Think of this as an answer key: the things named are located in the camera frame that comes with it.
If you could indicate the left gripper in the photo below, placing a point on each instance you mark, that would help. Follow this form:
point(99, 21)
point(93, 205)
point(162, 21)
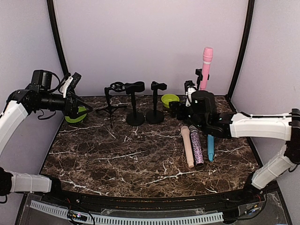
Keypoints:
point(68, 112)

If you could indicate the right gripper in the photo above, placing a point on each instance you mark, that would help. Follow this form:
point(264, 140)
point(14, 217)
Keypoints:
point(176, 105)

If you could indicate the beige microphone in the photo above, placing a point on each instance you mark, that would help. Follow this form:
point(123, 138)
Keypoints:
point(185, 133)

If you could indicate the blue microphone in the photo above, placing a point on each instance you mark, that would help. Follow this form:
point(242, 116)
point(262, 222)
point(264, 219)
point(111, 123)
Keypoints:
point(210, 147)

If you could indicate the black round-base stand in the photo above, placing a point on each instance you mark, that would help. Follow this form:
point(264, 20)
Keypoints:
point(134, 118)
point(155, 116)
point(199, 75)

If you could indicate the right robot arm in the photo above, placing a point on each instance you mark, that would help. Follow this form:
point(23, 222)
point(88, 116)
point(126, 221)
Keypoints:
point(284, 127)

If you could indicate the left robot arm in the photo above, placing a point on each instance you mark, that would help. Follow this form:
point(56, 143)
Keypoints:
point(37, 96)

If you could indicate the pink microphone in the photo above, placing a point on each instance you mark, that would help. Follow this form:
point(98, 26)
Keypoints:
point(207, 59)

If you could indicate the green plate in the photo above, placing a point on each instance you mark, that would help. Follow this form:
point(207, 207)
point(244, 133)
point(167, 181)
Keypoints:
point(78, 119)

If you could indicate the green bowl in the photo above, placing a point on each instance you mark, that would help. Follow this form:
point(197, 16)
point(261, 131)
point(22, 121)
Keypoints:
point(167, 98)

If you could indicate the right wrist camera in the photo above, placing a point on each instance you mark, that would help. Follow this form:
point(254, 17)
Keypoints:
point(190, 88)

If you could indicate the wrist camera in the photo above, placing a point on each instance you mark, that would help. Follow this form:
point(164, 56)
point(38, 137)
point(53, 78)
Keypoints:
point(190, 88)
point(70, 83)

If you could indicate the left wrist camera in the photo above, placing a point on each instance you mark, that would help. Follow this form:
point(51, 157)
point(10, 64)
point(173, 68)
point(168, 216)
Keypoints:
point(70, 83)

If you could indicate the white cable duct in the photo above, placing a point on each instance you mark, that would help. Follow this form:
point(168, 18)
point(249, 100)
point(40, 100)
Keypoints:
point(115, 217)

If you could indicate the black frame post left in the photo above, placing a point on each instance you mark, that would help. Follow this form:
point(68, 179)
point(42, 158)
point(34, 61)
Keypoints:
point(56, 36)

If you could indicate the black frame post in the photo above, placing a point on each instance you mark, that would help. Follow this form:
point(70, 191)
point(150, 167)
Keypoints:
point(242, 50)
point(56, 36)

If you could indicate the black frame post right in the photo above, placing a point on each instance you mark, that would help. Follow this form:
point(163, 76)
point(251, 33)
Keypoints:
point(242, 50)

